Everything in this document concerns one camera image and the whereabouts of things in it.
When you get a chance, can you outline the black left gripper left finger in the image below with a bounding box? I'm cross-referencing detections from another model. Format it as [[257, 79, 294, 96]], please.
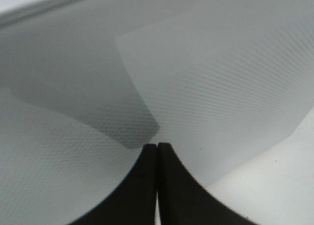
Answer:
[[72, 144, 157, 225]]

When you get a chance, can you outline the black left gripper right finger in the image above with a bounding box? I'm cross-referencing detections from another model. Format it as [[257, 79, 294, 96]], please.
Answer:
[[157, 143, 253, 225]]

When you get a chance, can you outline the white microwave door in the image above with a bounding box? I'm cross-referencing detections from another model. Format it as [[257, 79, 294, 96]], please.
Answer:
[[0, 0, 314, 225]]

